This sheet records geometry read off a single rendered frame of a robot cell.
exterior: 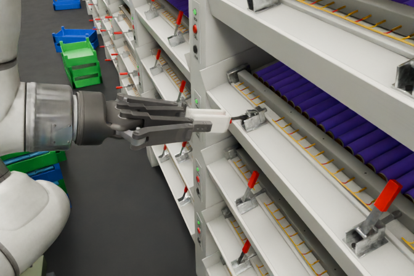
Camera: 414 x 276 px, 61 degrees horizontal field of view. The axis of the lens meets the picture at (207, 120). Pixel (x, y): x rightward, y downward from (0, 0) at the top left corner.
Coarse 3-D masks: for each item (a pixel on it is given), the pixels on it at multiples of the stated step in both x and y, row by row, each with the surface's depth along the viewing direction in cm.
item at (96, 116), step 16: (80, 96) 46; (96, 96) 47; (80, 112) 45; (96, 112) 46; (112, 112) 49; (80, 128) 45; (96, 128) 46; (112, 128) 46; (128, 128) 47; (80, 144) 47; (96, 144) 48
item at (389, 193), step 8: (392, 184) 36; (400, 184) 36; (384, 192) 37; (392, 192) 36; (376, 200) 37; (384, 200) 37; (392, 200) 36; (376, 208) 38; (384, 208) 37; (368, 216) 38; (376, 216) 37; (368, 224) 38; (368, 232) 38
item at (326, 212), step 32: (224, 64) 71; (256, 64) 74; (224, 96) 70; (256, 128) 60; (288, 128) 58; (256, 160) 59; (288, 160) 52; (320, 160) 51; (288, 192) 50; (320, 192) 47; (320, 224) 43; (352, 224) 42; (352, 256) 39; (384, 256) 38
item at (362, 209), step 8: (280, 128) 57; (288, 136) 56; (296, 144) 54; (304, 152) 52; (312, 160) 50; (320, 168) 49; (328, 176) 48; (336, 184) 46; (344, 192) 45; (352, 200) 44; (360, 208) 43; (392, 240) 39; (400, 248) 38; (408, 256) 37
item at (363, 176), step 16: (240, 80) 71; (256, 80) 67; (256, 96) 66; (272, 96) 62; (288, 112) 57; (304, 128) 53; (320, 144) 51; (336, 144) 49; (336, 160) 48; (352, 160) 46; (352, 176) 46; (368, 176) 44; (352, 192) 44; (368, 192) 44; (368, 208) 42; (400, 208) 40
